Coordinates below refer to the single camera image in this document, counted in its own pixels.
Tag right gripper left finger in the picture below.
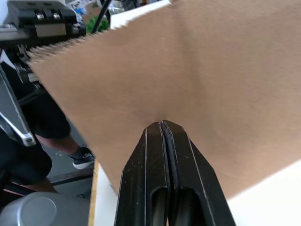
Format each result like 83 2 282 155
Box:
114 121 171 226

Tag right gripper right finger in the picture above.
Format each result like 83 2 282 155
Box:
161 120 237 226

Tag silver robot body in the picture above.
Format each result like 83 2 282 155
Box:
0 191 92 226

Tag green plant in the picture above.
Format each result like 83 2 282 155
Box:
85 16 110 34

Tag black pole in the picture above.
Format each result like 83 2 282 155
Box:
93 0 112 33

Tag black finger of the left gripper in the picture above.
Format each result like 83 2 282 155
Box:
13 44 45 95

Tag person in black shorts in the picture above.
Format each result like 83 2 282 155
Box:
0 63 96 196

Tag brown paper bag rope handles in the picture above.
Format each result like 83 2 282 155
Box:
27 0 301 198

